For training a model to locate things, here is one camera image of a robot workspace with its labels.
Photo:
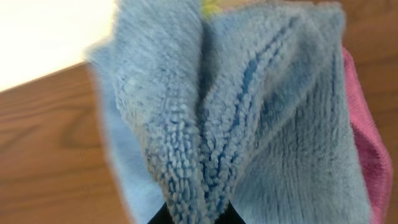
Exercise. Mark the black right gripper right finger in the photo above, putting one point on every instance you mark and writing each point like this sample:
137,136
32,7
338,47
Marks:
230,216

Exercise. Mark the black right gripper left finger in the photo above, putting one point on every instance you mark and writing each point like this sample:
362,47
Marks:
162,216

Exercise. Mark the blue microfiber cloth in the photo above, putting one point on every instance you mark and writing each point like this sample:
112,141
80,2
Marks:
246,108

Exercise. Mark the purple crumpled cloth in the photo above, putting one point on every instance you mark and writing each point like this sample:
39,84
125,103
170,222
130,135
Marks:
375,161

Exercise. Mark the olive green crumpled cloth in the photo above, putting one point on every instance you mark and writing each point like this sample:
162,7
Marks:
210,7

